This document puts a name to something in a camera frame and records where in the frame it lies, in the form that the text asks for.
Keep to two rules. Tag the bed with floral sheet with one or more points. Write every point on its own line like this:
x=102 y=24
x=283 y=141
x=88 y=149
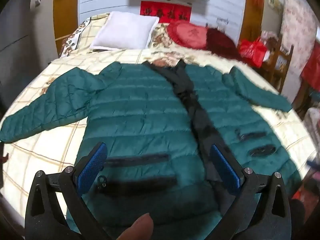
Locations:
x=32 y=155

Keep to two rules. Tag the person's left hand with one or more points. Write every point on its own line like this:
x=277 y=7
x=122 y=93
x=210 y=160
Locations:
x=137 y=227

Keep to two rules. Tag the wooden chair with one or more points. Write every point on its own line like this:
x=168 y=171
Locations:
x=283 y=57

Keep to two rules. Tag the dark red cushion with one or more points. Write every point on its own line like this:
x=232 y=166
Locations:
x=221 y=42

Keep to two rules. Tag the red plastic bag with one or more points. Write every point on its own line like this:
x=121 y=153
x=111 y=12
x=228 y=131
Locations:
x=252 y=51

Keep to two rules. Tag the wooden door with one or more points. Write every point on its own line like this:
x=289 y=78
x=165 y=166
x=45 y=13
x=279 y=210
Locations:
x=66 y=17

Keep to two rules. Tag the red heart-shaped cushion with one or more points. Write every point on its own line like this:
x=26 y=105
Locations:
x=187 y=33

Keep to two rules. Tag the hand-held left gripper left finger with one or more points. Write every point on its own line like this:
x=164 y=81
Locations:
x=93 y=165

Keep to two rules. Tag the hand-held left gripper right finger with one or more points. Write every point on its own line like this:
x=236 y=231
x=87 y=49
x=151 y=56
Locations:
x=225 y=167

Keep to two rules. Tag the red cloth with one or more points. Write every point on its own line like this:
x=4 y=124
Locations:
x=311 y=70

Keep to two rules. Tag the white pillow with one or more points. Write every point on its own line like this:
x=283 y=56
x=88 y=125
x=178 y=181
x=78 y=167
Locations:
x=125 y=31

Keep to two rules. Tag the floral curtain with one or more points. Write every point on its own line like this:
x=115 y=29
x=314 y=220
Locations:
x=297 y=25

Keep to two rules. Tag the green down jacket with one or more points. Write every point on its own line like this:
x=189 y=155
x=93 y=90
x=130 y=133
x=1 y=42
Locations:
x=140 y=110

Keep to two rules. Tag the wooden door frame panel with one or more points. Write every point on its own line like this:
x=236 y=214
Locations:
x=252 y=12

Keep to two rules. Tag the red wall poster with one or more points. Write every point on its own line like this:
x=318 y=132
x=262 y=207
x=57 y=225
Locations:
x=165 y=11

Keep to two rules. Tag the grey wardrobe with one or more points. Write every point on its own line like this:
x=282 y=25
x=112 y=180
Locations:
x=17 y=42

